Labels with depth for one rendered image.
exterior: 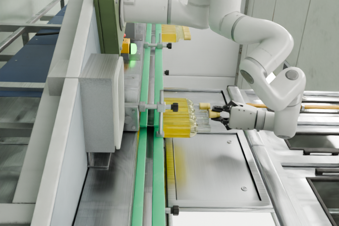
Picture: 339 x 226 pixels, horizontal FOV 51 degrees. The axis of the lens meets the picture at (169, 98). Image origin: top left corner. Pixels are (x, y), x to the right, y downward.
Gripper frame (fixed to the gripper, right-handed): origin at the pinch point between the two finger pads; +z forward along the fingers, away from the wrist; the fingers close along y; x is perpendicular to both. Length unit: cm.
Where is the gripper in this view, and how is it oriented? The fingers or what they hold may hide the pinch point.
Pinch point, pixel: (216, 113)
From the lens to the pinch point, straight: 142.6
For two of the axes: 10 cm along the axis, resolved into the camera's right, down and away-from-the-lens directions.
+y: 0.4, -8.8, -4.7
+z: -9.7, -1.5, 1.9
